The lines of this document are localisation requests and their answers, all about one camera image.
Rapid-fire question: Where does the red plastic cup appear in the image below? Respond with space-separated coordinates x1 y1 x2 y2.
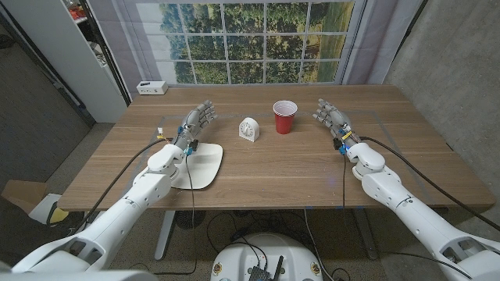
272 100 298 135

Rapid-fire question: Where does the white floor panel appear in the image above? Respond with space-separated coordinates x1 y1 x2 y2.
29 193 71 226

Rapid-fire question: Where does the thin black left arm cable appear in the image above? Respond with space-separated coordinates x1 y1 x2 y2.
152 151 198 276

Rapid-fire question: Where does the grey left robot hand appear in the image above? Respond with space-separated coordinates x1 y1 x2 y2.
173 99 219 153

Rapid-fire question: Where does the white power strip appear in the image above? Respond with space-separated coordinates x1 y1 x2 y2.
136 80 169 96

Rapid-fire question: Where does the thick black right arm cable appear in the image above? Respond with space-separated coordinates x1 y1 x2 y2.
358 136 500 232

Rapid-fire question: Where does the red shelf item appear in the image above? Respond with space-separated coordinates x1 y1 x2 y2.
68 3 87 20

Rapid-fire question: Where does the black backdrop stand pole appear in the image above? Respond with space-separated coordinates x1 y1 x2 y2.
393 0 430 60

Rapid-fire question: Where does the yellow floor item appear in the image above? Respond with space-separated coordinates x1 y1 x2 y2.
48 206 70 224

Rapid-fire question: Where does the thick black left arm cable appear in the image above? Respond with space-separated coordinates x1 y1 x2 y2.
72 137 173 235

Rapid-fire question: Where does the grey table leg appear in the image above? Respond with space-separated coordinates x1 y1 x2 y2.
353 208 379 261
154 210 177 261

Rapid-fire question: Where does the black floor fan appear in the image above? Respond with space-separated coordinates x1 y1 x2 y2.
174 210 207 230

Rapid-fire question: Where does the brown cardboard box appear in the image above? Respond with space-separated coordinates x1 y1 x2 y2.
0 179 48 215

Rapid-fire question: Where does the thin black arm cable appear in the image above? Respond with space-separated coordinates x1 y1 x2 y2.
152 151 198 276
341 154 348 227

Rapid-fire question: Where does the white paper plate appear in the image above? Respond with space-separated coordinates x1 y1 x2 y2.
170 142 224 190

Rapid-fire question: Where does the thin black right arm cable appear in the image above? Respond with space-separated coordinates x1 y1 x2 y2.
341 154 348 227

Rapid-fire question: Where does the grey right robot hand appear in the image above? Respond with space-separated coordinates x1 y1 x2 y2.
312 98 363 155

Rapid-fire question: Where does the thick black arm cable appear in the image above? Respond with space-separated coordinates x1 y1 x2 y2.
358 136 500 232
72 137 173 235

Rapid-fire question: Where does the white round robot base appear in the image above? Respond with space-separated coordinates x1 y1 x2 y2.
209 233 324 281

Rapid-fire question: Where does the printed window backdrop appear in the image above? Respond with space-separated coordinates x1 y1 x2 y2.
86 0 427 105

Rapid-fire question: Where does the black antenna device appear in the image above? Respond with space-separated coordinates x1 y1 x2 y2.
248 255 284 281

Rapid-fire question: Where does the grey floor cable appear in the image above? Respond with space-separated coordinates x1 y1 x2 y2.
303 208 326 281

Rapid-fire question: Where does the white storage cabinet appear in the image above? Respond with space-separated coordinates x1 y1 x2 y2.
0 0 132 124

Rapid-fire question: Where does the white kitchen timer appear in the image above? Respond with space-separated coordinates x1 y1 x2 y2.
238 117 260 143

